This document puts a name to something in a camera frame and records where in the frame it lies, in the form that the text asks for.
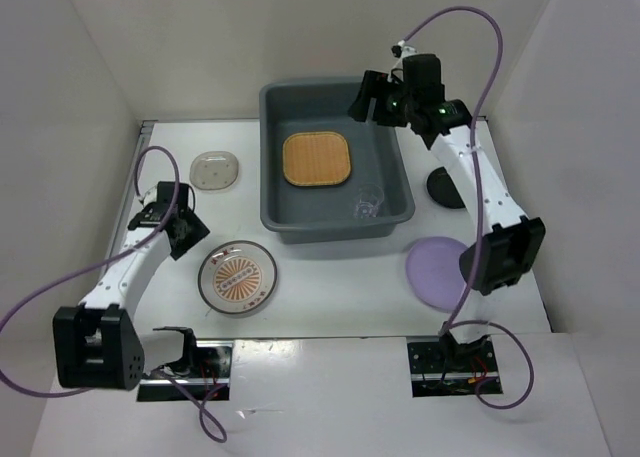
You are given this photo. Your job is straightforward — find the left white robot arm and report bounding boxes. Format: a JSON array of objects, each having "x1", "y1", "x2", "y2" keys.
[{"x1": 52, "y1": 182, "x2": 209, "y2": 391}]

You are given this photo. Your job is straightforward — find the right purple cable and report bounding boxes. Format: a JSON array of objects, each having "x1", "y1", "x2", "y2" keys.
[{"x1": 399, "y1": 5, "x2": 536, "y2": 412}]

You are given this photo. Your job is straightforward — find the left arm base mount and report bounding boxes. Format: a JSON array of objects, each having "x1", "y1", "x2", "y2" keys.
[{"x1": 136, "y1": 339, "x2": 234, "y2": 403}]

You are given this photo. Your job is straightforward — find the clear square small dish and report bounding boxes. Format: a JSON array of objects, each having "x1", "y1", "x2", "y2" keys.
[{"x1": 190, "y1": 151, "x2": 239, "y2": 191}]

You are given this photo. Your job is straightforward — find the purple round plate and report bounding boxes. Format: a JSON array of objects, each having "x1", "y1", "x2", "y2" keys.
[{"x1": 405, "y1": 237, "x2": 467, "y2": 313}]

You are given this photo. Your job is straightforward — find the grey plastic bin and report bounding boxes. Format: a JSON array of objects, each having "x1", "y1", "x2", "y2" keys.
[{"x1": 259, "y1": 77, "x2": 415, "y2": 244}]

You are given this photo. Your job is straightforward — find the clear plastic cup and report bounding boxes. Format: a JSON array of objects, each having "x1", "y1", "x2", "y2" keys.
[{"x1": 351, "y1": 183, "x2": 385, "y2": 219}]

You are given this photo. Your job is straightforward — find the woven bamboo square tray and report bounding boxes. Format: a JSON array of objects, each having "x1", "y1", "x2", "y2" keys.
[{"x1": 282, "y1": 131, "x2": 352, "y2": 187}]

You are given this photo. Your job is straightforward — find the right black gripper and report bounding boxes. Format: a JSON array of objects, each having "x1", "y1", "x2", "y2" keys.
[{"x1": 347, "y1": 70, "x2": 417, "y2": 128}]

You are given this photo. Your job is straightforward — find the round patterned plate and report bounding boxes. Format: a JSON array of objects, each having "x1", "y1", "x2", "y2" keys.
[{"x1": 197, "y1": 240, "x2": 278, "y2": 316}]

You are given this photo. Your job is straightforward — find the black round plate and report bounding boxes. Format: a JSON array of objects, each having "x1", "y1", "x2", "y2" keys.
[{"x1": 425, "y1": 167, "x2": 465, "y2": 210}]

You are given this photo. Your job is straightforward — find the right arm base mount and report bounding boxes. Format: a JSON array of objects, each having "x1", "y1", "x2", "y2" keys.
[{"x1": 406, "y1": 337, "x2": 503, "y2": 398}]

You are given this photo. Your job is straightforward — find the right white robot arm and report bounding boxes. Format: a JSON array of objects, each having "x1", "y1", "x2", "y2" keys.
[{"x1": 348, "y1": 54, "x2": 546, "y2": 370}]

